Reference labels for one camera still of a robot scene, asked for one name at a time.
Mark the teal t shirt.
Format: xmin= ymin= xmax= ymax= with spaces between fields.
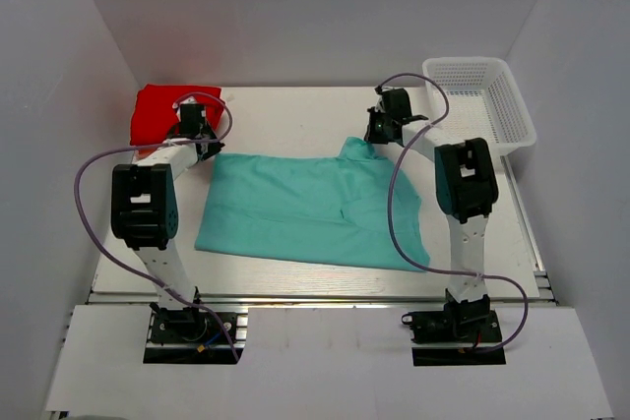
xmin=195 ymin=137 xmax=430 ymax=270

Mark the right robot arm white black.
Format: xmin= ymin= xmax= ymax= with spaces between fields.
xmin=365 ymin=87 xmax=498 ymax=304

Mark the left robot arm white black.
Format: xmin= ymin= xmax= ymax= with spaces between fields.
xmin=111 ymin=102 xmax=223 ymax=340

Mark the red folded t shirt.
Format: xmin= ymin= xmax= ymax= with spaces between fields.
xmin=130 ymin=85 xmax=223 ymax=146

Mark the white plastic basket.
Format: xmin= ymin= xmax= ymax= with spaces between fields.
xmin=422 ymin=56 xmax=536 ymax=156

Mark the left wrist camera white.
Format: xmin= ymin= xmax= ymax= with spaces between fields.
xmin=172 ymin=96 xmax=197 ymax=110

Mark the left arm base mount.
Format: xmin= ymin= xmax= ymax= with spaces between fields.
xmin=143 ymin=302 xmax=245 ymax=365

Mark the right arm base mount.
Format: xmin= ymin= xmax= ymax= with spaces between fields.
xmin=401 ymin=295 xmax=506 ymax=367

